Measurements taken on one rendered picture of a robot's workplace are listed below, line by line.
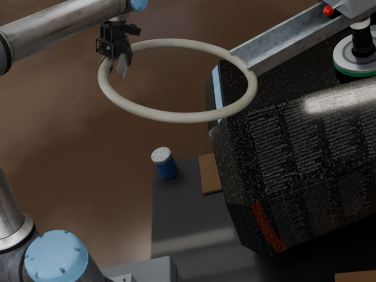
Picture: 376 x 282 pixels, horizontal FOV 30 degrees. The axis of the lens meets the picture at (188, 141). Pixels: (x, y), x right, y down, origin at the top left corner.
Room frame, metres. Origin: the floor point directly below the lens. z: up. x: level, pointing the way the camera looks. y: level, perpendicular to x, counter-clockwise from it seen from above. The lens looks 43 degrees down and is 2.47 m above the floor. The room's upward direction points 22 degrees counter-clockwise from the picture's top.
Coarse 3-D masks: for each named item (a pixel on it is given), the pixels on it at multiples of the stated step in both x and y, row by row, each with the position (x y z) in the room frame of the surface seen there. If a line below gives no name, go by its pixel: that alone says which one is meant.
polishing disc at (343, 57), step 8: (344, 40) 1.94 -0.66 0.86; (336, 48) 1.92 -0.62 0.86; (344, 48) 1.90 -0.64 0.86; (336, 56) 1.88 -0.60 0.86; (344, 56) 1.86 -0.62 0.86; (352, 56) 1.84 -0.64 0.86; (336, 64) 1.85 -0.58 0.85; (344, 64) 1.82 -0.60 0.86; (352, 64) 1.80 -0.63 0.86; (360, 64) 1.79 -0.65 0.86; (368, 64) 1.77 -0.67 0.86; (352, 72) 1.78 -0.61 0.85; (360, 72) 1.76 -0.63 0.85; (368, 72) 1.75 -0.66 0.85
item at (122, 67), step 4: (120, 56) 1.85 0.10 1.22; (124, 56) 1.85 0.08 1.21; (120, 60) 1.84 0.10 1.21; (124, 60) 1.85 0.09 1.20; (120, 64) 1.84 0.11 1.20; (124, 64) 1.85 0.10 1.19; (116, 68) 1.82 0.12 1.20; (120, 68) 1.83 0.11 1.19; (124, 68) 1.84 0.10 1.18; (128, 68) 1.85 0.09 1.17; (116, 72) 1.82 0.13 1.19; (120, 72) 1.83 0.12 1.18; (124, 72) 1.85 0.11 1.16; (124, 76) 1.85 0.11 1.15
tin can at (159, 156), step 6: (156, 150) 2.56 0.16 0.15; (162, 150) 2.55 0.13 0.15; (168, 150) 2.53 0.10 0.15; (156, 156) 2.52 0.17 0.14; (162, 156) 2.51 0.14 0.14; (168, 156) 2.49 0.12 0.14; (156, 162) 2.49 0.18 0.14; (162, 162) 2.48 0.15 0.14; (168, 162) 2.48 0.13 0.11; (174, 162) 2.51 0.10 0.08; (162, 168) 2.48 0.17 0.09; (168, 168) 2.48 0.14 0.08; (174, 168) 2.49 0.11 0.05; (162, 174) 2.49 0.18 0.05; (168, 174) 2.48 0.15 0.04; (174, 174) 2.48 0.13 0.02
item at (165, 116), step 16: (144, 48) 1.92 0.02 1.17; (192, 48) 1.90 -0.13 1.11; (208, 48) 1.88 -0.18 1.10; (112, 64) 1.83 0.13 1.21; (240, 64) 1.75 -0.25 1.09; (256, 80) 1.64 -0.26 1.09; (112, 96) 1.62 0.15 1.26; (144, 112) 1.52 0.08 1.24; (160, 112) 1.51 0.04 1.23; (176, 112) 1.50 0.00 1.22; (192, 112) 1.49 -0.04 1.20; (208, 112) 1.48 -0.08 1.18; (224, 112) 1.49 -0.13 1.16
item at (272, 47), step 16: (304, 16) 1.86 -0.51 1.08; (320, 16) 1.87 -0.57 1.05; (272, 32) 1.84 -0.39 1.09; (288, 32) 1.85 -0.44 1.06; (304, 32) 1.82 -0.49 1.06; (320, 32) 1.75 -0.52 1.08; (336, 32) 1.76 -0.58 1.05; (240, 48) 1.81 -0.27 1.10; (256, 48) 1.82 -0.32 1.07; (272, 48) 1.80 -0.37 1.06; (288, 48) 1.73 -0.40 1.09; (304, 48) 1.74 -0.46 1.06; (256, 64) 1.70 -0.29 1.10; (272, 64) 1.71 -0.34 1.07
